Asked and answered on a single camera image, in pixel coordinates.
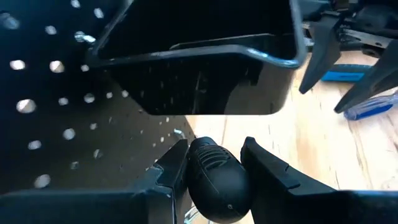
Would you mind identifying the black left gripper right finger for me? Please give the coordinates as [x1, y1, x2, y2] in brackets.
[241, 136, 398, 224]

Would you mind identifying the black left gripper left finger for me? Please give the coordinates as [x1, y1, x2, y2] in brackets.
[0, 139, 189, 224]

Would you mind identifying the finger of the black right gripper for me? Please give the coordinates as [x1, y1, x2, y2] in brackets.
[298, 15, 342, 95]
[334, 40, 398, 114]

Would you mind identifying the blue clear handle screwdriver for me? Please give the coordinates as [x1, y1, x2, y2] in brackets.
[343, 91, 398, 121]

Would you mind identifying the blue black handle screwdriver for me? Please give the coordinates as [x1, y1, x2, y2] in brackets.
[321, 63, 373, 83]

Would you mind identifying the black plastic pegboard bin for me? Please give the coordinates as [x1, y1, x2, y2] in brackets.
[86, 0, 309, 116]

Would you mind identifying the black metal pegboard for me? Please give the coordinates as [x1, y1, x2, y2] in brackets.
[0, 0, 197, 195]

